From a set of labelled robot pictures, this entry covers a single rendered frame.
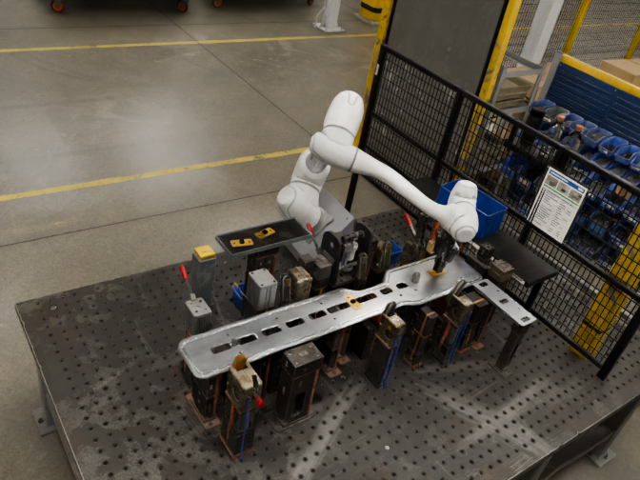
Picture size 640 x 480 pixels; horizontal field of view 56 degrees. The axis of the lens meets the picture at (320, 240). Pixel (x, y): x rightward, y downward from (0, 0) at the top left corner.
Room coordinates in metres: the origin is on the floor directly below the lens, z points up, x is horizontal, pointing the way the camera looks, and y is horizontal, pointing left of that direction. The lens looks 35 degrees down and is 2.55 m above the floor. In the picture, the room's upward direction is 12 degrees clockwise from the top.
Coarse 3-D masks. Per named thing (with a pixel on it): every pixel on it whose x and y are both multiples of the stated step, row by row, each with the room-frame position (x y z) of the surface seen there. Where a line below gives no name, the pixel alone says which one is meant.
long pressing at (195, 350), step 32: (384, 288) 1.99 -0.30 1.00; (416, 288) 2.03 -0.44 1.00; (448, 288) 2.08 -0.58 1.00; (256, 320) 1.64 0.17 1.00; (288, 320) 1.68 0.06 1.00; (320, 320) 1.71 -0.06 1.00; (352, 320) 1.75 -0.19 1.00; (192, 352) 1.43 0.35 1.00; (224, 352) 1.46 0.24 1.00; (256, 352) 1.49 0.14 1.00
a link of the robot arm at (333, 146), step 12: (324, 132) 2.18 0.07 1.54; (336, 132) 2.17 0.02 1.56; (348, 132) 2.19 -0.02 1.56; (312, 144) 2.14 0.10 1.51; (324, 144) 2.13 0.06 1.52; (336, 144) 2.14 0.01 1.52; (348, 144) 2.15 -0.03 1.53; (324, 156) 2.11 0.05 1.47; (336, 156) 2.11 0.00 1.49; (348, 156) 2.12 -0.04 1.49; (336, 168) 2.13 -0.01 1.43; (348, 168) 2.11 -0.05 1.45
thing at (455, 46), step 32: (416, 0) 4.91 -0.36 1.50; (448, 0) 4.66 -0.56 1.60; (480, 0) 4.44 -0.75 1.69; (512, 0) 4.21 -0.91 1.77; (384, 32) 5.11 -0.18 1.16; (416, 32) 4.85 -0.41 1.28; (448, 32) 4.60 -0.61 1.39; (480, 32) 4.38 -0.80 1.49; (448, 64) 4.54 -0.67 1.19; (480, 64) 4.32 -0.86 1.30; (416, 96) 4.71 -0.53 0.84; (480, 96) 4.22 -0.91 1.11; (384, 128) 4.92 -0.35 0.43; (416, 128) 4.64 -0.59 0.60; (416, 160) 4.59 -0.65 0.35
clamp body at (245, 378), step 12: (228, 372) 1.34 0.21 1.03; (240, 372) 1.33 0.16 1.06; (252, 372) 1.34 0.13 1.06; (228, 384) 1.33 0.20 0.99; (240, 384) 1.29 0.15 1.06; (252, 384) 1.29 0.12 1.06; (228, 396) 1.32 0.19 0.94; (240, 396) 1.27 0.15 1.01; (252, 396) 1.31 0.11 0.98; (228, 408) 1.33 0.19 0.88; (240, 408) 1.27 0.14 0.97; (252, 408) 1.30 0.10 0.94; (228, 420) 1.32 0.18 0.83; (240, 420) 1.29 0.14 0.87; (252, 420) 1.31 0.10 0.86; (228, 432) 1.31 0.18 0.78; (240, 432) 1.28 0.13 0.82; (252, 432) 1.31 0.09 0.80; (228, 444) 1.30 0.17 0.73; (240, 444) 1.28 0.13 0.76; (240, 456) 1.27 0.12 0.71
